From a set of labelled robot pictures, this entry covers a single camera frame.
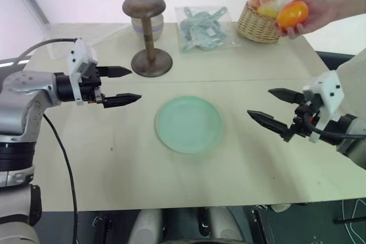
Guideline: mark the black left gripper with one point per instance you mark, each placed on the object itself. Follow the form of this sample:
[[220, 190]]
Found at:
[[91, 87]]

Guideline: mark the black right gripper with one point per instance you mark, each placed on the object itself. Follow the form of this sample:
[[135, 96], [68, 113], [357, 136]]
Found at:
[[301, 124]]

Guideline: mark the orange yellow mango fruit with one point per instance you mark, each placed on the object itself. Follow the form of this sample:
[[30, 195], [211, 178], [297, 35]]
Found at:
[[293, 15]]

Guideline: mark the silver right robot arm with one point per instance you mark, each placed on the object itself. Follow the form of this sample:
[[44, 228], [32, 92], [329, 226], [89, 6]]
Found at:
[[354, 141]]

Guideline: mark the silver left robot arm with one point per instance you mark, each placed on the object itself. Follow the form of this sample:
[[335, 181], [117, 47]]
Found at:
[[23, 104]]

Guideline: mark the person's bare forearm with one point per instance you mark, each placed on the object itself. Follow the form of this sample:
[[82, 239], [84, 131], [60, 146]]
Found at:
[[353, 1]]

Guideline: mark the pale green round plate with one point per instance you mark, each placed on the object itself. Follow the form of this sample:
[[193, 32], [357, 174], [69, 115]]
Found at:
[[188, 124]]

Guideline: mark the person's bare hand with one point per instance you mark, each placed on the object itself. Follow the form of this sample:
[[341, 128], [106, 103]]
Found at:
[[320, 12]]

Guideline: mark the dark wooden mushroom stand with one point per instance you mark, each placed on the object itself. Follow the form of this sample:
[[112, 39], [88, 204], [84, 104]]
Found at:
[[147, 44]]

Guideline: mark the white jar with purple band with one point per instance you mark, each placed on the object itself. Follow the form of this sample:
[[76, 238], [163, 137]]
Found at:
[[157, 27]]

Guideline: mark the woven wicker basket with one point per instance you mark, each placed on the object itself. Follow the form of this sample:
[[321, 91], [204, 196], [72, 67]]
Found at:
[[257, 27]]

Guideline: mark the clear bag of teal parts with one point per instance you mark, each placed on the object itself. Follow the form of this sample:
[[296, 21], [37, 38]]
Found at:
[[203, 29]]

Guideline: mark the dark green floor mat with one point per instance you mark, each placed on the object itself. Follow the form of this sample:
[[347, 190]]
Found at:
[[303, 224]]

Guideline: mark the pale grey rounded robot leg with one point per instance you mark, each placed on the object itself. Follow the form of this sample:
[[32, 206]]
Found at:
[[147, 225], [224, 224]]

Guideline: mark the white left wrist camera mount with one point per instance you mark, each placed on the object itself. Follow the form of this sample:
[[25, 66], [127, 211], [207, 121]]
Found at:
[[78, 55]]

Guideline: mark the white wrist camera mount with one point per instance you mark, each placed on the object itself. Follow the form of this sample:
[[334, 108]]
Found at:
[[78, 55], [328, 92]]

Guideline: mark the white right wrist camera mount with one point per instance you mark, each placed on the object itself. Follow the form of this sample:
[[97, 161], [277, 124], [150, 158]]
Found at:
[[328, 92]]

